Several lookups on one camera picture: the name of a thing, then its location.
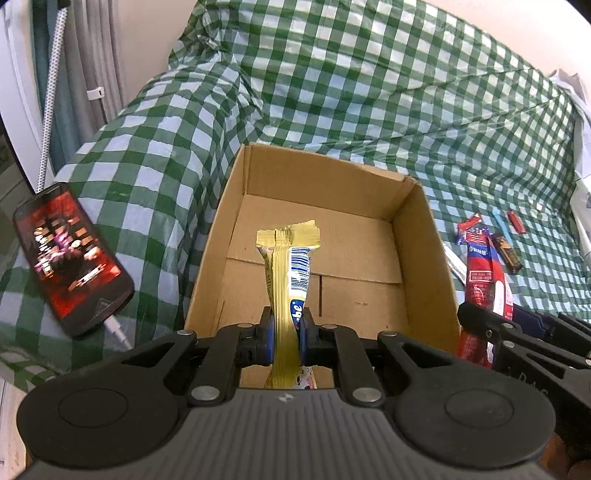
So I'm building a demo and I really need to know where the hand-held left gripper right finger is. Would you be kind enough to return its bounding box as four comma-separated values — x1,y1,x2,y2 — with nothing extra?
298,310,458,409

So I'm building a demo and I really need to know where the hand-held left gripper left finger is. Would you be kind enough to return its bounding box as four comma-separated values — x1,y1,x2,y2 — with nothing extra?
121,307,277,408

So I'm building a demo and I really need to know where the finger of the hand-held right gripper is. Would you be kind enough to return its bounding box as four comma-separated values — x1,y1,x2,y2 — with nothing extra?
457,302,591,374
512,305,591,358

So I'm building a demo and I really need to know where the large red snack packet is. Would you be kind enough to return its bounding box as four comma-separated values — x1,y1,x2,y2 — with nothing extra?
455,231,514,370

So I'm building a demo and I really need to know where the dark chocolate bar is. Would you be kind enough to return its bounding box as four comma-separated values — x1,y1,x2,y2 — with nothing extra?
489,234,523,273

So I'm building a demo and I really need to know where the yellow snack packet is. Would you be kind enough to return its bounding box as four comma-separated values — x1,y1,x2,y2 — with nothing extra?
256,219,322,391

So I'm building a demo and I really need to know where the cardboard box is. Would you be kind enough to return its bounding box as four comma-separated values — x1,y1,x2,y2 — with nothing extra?
184,142,462,391

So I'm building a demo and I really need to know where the light blue candy stick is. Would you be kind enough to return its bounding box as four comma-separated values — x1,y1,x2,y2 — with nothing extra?
492,210,513,245

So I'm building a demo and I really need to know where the black smartphone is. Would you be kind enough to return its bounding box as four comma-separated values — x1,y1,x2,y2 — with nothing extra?
13,182,136,337

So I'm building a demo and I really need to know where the white cloth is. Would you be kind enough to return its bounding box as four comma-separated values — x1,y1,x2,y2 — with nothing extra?
549,68,591,259

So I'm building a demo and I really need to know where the green checkered cloth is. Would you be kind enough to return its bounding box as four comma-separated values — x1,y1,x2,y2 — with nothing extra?
0,0,591,393

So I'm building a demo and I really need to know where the grey curtain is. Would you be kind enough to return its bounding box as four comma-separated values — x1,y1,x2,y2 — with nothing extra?
65,0,127,125

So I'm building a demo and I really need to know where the teal curtain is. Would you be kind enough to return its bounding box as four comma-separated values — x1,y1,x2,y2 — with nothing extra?
28,0,77,171

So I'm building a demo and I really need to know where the white charging cable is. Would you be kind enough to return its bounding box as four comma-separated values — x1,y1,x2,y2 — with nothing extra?
104,316,134,352

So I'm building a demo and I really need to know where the braided steamer hose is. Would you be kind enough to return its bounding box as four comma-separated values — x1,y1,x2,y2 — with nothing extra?
33,7,68,195

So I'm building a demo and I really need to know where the white window frame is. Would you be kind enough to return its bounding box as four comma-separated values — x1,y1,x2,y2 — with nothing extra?
0,0,47,185

